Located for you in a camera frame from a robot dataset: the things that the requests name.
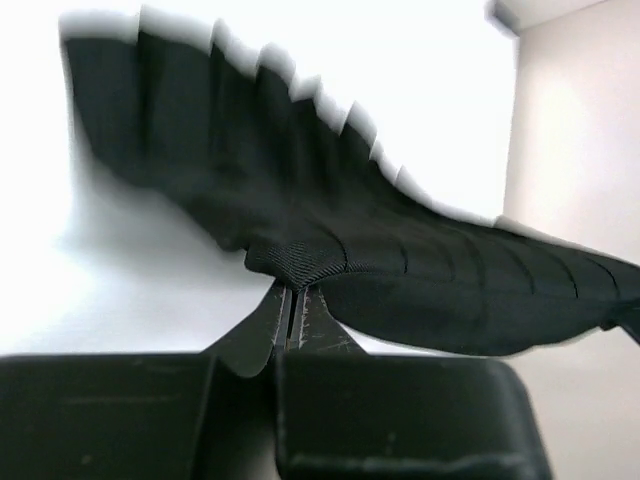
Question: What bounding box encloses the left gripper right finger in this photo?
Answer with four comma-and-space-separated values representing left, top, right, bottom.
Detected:
273, 288, 552, 480

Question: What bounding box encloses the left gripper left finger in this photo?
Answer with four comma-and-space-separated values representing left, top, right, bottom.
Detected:
1, 283, 293, 479

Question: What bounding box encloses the black skirt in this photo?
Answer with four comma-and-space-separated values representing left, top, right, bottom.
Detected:
62, 32, 639, 356

